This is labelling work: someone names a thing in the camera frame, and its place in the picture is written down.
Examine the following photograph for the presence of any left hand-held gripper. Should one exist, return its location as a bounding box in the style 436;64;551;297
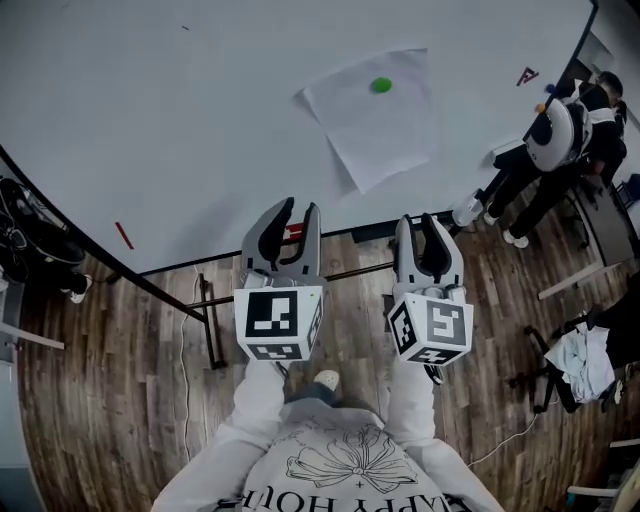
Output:
233;196;326;363

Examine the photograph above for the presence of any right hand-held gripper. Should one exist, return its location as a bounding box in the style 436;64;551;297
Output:
387;212;475;368

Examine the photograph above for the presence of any white sheet of paper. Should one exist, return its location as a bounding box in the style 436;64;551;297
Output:
292;48;442;196

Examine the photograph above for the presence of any person's left forearm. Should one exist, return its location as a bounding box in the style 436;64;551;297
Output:
217;355;287;454

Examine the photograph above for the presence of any person's right forearm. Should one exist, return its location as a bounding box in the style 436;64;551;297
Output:
385;360;440;449

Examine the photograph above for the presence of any white bottle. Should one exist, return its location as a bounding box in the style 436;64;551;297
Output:
451;188;487;227

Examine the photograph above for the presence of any person's grey trouser leg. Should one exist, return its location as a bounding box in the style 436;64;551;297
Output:
283;381;387;417

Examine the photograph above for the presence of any dark desk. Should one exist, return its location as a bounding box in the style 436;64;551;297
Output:
537;172;640;302

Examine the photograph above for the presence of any black chair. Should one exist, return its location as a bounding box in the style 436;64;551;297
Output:
508;299;640;415

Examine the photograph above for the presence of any white cloth bundle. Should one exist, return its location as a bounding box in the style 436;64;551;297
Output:
543;323;617;404

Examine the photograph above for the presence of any person's white printed sweater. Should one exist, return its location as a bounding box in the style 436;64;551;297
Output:
148;399;507;512

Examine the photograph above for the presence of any white floor cable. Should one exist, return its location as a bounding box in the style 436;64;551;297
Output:
466;412;540;469
177;263;203;464

